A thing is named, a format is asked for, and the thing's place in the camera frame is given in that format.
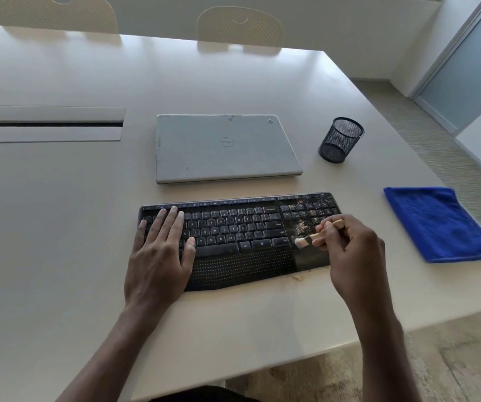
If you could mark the blue microfibre cloth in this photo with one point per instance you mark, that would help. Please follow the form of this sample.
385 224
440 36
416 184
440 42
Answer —
437 223

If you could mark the silver laptop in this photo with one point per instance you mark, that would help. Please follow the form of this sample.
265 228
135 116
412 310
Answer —
219 150

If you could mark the frosted glass door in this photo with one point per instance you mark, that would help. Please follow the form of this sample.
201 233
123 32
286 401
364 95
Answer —
462 66

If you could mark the black mesh pen holder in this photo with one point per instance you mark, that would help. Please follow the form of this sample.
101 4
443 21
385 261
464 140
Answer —
341 141

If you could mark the small wooden brush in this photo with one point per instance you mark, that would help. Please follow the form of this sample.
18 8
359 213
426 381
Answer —
334 225

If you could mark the person's left hand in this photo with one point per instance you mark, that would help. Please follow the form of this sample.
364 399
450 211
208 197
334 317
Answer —
157 263

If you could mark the person's left forearm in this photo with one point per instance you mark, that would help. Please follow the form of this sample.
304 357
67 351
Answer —
102 355

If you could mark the cream perforated chair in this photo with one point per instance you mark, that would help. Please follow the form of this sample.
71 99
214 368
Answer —
56 14
240 27

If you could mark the person's right hand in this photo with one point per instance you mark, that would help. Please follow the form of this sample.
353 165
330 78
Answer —
357 259

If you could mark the black keyboard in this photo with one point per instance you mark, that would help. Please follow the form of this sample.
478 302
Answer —
240 255

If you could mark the person's black clothing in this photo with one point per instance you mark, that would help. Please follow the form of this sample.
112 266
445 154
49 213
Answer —
207 394

